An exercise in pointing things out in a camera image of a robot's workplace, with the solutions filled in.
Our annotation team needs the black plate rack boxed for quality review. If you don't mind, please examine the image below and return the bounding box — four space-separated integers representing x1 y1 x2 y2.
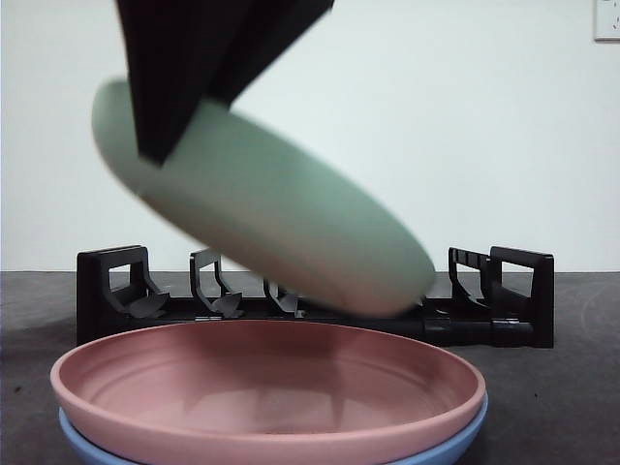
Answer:
76 244 556 350

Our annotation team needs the white wall socket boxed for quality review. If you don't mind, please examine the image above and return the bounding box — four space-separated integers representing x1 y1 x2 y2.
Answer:
593 0 620 43

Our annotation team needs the blue round plate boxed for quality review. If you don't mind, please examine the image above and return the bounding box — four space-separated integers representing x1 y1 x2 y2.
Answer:
57 391 490 465

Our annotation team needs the pale green round plate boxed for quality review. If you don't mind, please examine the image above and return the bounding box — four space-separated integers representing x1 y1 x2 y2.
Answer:
90 78 437 317

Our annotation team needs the pink round plate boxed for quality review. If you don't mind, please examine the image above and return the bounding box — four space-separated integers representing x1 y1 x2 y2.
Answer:
49 319 487 465

